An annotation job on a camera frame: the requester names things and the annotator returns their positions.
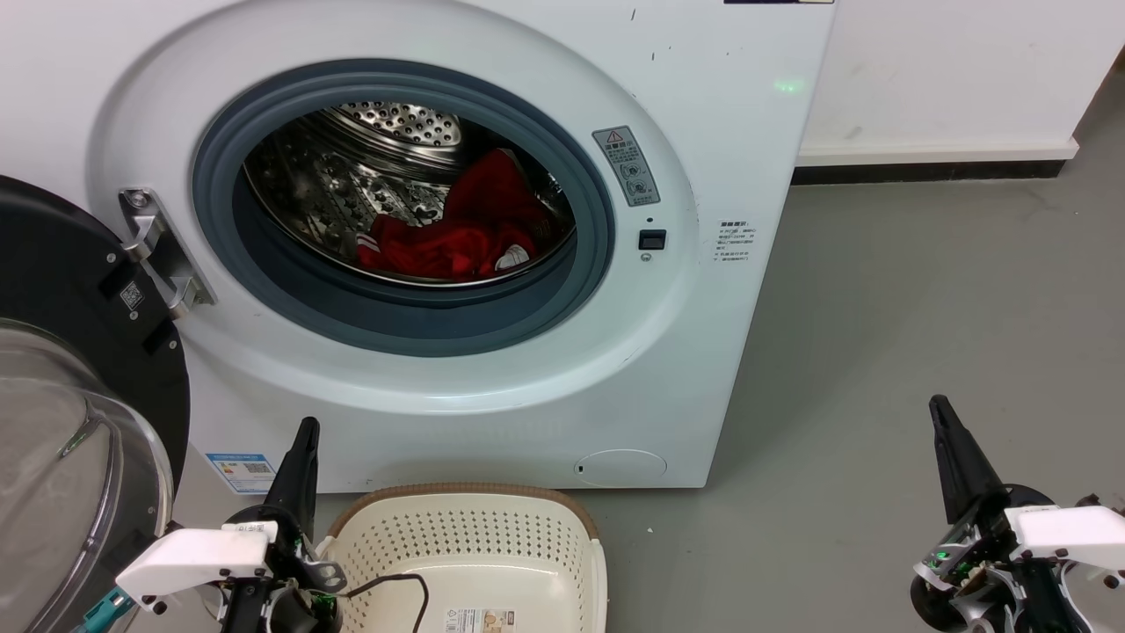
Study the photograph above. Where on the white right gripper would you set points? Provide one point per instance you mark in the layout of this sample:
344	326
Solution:
1055	536

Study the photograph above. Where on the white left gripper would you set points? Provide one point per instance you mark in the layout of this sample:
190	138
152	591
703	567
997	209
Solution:
193	556

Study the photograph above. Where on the cream perforated laundry basket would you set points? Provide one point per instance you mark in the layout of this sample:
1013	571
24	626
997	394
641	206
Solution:
457	536

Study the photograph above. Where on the grey warning sticker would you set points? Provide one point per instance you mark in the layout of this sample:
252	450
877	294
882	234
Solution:
626	167

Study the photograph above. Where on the black door latch socket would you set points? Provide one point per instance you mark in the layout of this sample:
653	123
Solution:
652	240

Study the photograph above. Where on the white printed text label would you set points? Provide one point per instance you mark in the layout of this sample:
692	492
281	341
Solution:
735	242

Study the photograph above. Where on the metal door hinge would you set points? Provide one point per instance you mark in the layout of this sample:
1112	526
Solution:
158	246

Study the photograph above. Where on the red and white garment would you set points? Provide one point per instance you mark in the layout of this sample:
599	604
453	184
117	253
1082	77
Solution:
466	237

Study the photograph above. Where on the white QR code sticker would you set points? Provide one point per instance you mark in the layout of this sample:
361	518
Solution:
132	295

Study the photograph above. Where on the stainless steel washing machine drum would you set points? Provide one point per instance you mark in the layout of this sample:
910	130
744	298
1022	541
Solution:
334	193

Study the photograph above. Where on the blue energy label sticker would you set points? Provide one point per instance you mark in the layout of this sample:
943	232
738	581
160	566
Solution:
242	473

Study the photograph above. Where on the round white filter cover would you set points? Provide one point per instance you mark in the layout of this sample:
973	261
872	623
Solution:
620	468

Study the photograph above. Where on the teal left gripper connector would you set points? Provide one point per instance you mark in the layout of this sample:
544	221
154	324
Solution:
110	608

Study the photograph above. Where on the printed food package label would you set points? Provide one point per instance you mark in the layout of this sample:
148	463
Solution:
479	622

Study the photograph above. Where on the grey rubber door gasket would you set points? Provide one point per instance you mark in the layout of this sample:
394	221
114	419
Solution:
395	325

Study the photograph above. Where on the washing machine door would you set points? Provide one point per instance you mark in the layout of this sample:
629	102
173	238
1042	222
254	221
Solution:
53	264

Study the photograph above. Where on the white front-load washing machine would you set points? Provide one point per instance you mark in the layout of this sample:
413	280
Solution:
703	352

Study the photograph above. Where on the white and black wall baseboard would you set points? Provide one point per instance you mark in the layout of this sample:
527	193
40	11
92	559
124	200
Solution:
932	163

